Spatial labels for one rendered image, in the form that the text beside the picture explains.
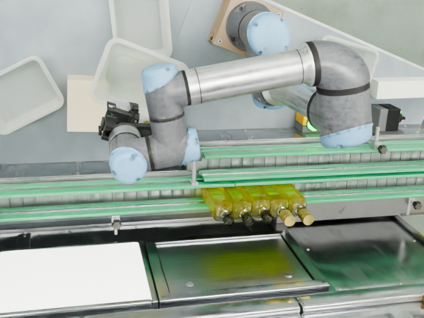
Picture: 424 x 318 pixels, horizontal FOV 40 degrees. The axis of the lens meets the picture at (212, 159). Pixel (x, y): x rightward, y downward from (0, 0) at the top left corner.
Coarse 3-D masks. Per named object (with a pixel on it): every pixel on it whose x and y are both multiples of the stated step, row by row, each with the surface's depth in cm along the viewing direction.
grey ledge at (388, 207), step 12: (312, 204) 200; (324, 204) 202; (336, 204) 203; (348, 204) 204; (360, 204) 205; (372, 204) 206; (384, 204) 207; (396, 204) 208; (324, 216) 203; (336, 216) 204; (348, 216) 205; (360, 216) 207; (372, 216) 208; (408, 216) 209
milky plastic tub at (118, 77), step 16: (112, 48) 150; (128, 48) 151; (144, 48) 145; (112, 64) 152; (128, 64) 153; (144, 64) 154; (176, 64) 149; (96, 80) 145; (112, 80) 153; (128, 80) 154; (96, 96) 148; (112, 96) 154; (128, 96) 156; (144, 96) 157; (144, 112) 153
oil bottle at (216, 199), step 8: (208, 192) 178; (216, 192) 178; (224, 192) 178; (208, 200) 178; (216, 200) 172; (224, 200) 173; (208, 208) 178; (216, 208) 170; (224, 208) 169; (232, 208) 170; (216, 216) 170; (232, 216) 171
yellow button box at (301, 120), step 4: (296, 116) 201; (300, 116) 197; (304, 116) 194; (296, 120) 201; (300, 120) 197; (304, 120) 195; (296, 124) 201; (300, 124) 198; (304, 124) 195; (300, 128) 197; (304, 128) 196; (308, 128) 196
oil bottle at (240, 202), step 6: (228, 192) 179; (234, 192) 179; (240, 192) 179; (234, 198) 175; (240, 198) 175; (246, 198) 175; (234, 204) 172; (240, 204) 171; (246, 204) 171; (234, 210) 172; (240, 210) 171; (234, 216) 172
